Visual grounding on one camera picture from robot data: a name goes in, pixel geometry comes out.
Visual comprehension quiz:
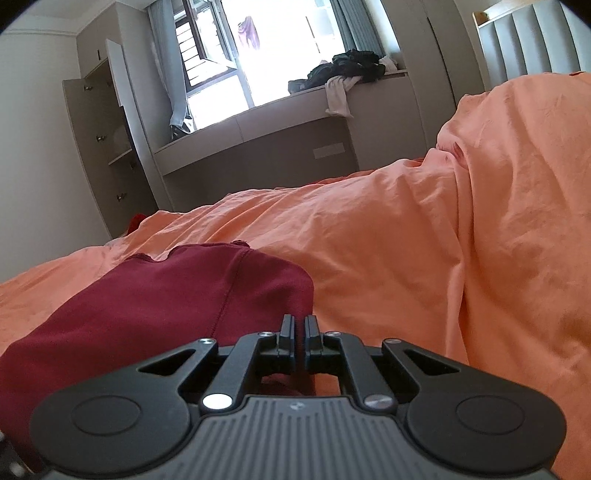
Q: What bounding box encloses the dark red garment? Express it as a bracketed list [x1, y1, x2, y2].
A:
[1, 242, 314, 466]

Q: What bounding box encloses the dark clothes pile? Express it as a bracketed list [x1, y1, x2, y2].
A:
[287, 49, 387, 94]

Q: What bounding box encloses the orange duvet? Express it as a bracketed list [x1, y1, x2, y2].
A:
[1, 72, 590, 479]

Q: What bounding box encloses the red object behind bed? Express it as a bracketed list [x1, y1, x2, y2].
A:
[126, 213, 147, 235]

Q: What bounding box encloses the beige window seat cabinet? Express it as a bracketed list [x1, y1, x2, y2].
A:
[155, 73, 428, 212]

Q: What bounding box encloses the open beige wardrobe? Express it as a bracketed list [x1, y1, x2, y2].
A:
[63, 40, 158, 238]

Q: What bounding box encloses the white hanging cloth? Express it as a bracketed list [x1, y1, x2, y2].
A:
[325, 76, 362, 118]

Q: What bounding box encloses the window with open sash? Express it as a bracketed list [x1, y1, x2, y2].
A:
[172, 1, 344, 131]

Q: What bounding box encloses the right blue-grey curtain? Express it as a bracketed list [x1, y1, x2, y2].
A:
[330, 0, 385, 57]

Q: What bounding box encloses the blue-grey curtain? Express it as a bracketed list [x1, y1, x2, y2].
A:
[147, 0, 190, 140]
[330, 0, 385, 57]

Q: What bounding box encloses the tall beige closet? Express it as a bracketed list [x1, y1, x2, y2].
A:
[383, 0, 486, 148]

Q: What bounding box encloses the purple garment outside window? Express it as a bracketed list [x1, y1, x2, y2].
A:
[238, 16, 260, 49]

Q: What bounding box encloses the left blue-grey curtain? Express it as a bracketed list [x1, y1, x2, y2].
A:
[147, 0, 190, 140]

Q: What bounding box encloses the grey padded headboard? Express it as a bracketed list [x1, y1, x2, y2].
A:
[473, 0, 591, 89]

